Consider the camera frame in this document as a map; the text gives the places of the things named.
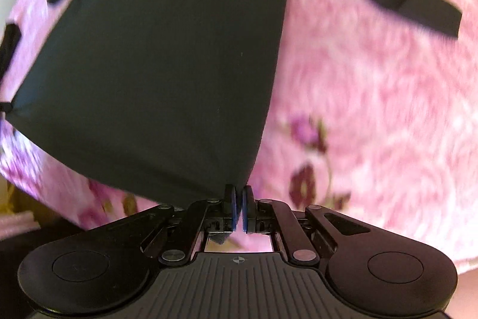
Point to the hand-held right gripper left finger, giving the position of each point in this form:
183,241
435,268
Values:
232,208

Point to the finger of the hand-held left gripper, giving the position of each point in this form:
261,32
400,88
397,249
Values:
4,107

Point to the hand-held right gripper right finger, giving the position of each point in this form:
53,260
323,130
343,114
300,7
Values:
245,208

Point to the black long-sleeve shirt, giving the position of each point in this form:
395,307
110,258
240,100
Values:
157,72

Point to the pink floral blanket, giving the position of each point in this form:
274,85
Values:
373,109

